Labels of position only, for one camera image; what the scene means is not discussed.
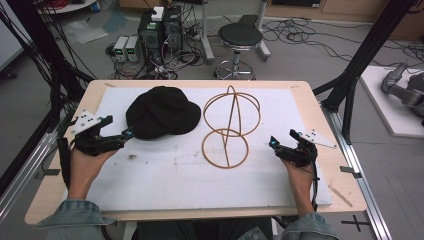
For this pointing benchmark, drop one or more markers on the white board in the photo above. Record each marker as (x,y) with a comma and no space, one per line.
(383,110)

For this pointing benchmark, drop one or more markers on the blue tape roll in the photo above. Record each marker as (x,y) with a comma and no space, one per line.
(96,6)

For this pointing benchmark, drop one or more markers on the white foam mat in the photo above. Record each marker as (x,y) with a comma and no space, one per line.
(166,176)

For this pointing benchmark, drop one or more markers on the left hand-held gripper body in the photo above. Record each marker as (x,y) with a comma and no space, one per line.
(87,123)

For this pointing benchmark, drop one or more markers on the black hat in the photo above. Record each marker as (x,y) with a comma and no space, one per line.
(163,113)

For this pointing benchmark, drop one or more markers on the black frame post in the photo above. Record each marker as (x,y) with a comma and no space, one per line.
(370,53)
(43,50)

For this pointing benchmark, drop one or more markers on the black computer tower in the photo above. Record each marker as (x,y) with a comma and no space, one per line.
(173,28)
(151,36)

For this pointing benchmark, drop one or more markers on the white box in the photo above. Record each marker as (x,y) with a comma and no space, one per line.
(157,13)

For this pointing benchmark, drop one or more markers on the metal bracket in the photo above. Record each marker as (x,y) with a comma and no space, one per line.
(48,172)
(350,170)

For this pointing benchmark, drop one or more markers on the black round stool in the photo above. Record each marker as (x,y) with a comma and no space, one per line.
(240,35)

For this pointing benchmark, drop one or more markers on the person's right hand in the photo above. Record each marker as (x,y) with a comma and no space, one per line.
(302,178)

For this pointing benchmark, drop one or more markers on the grey power supply unit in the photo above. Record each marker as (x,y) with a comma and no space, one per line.
(120,48)
(132,48)

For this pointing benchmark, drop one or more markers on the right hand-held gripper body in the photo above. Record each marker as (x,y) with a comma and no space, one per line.
(300,155)

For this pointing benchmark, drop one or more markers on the thin wooden stick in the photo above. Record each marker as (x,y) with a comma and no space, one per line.
(340,196)

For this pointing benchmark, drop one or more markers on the person's left hand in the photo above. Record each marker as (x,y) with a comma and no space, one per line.
(83,170)

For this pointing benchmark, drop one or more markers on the clear plastic sheet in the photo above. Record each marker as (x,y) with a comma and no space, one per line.
(85,31)

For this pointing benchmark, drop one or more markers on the aluminium rail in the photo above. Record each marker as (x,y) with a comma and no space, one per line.
(361,186)
(30,163)

